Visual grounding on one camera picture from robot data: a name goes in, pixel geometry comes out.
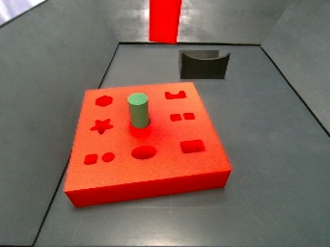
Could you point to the green cylinder peg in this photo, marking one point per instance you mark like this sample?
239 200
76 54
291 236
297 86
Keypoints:
138 109

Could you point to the red shape-sorter block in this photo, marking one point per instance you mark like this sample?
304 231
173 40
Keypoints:
124 163

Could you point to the red arch bar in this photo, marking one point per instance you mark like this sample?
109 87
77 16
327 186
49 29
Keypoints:
165 12

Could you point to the black curved fixture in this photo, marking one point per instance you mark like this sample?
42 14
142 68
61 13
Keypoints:
204 64

